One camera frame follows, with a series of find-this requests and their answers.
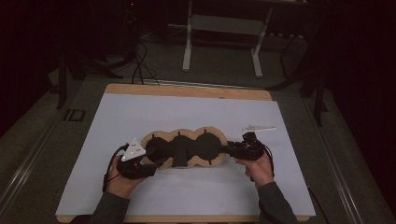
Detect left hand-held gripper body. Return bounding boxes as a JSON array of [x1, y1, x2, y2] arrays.
[[116, 138, 157, 181]]

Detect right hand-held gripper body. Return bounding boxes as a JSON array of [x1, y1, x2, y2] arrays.
[[232, 124, 277, 161]]

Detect wooden tray with black wells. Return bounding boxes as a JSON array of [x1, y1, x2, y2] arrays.
[[140, 125, 230, 169]]

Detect person's left hand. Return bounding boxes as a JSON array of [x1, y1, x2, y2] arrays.
[[106, 155, 148, 200]]

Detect person's right hand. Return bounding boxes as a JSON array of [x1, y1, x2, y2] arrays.
[[234, 151, 275, 190]]

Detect white table sheet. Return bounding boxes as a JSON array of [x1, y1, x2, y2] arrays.
[[55, 92, 316, 217]]

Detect black stand legs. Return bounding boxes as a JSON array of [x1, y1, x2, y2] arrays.
[[267, 31, 329, 127], [55, 46, 124, 110]]

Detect white metal stand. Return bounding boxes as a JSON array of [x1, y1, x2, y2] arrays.
[[181, 0, 275, 78]]

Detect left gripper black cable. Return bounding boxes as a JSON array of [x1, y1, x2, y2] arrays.
[[102, 144, 129, 193]]

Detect black floor bracket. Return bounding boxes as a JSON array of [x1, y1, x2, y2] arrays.
[[64, 108, 86, 122]]

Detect black floor cables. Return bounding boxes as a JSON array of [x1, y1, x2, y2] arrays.
[[130, 40, 161, 86]]

